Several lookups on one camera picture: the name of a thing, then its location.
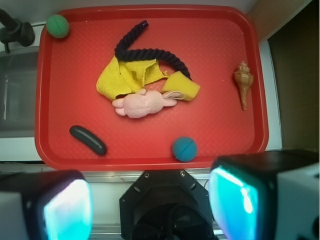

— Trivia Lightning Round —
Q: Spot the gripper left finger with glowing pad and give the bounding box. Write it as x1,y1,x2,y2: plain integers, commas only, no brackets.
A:
0,170,94,240

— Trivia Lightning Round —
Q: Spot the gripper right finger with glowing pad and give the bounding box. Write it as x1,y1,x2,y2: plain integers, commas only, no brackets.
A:
208,149,320,240

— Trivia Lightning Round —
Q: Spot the blue textured ball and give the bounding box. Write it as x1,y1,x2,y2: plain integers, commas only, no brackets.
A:
171,136,198,162

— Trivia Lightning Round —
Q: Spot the green textured ball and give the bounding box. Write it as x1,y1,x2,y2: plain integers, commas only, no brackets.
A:
46,14,70,39

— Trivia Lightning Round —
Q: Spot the black oblong cylinder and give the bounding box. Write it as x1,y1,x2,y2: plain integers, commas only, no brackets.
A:
69,125,108,156

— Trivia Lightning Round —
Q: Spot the brown conch seashell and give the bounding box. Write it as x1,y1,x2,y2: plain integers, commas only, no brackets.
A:
233,61,254,111

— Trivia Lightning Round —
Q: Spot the pink plush bunny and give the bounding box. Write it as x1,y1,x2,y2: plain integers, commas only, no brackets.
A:
112,89,186,119

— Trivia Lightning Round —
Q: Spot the red plastic tray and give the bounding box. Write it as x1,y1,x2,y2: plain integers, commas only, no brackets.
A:
35,5,269,171

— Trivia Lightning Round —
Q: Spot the clear plastic bin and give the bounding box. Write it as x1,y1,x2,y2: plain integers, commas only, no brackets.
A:
0,50,38,138

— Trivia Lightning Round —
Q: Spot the yellow cloth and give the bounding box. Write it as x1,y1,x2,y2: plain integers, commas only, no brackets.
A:
96,56,169,101

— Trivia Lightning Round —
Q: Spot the yellow sponge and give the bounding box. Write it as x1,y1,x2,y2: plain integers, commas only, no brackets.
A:
160,71,201,102

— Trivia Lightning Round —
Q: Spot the black clamp fixture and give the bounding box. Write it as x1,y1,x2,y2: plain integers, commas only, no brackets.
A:
0,9,36,54

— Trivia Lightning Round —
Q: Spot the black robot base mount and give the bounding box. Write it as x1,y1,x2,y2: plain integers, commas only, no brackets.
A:
119,169,218,240

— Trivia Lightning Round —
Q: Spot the dark purple twisted rope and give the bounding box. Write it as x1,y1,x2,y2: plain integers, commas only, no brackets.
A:
114,20,193,81

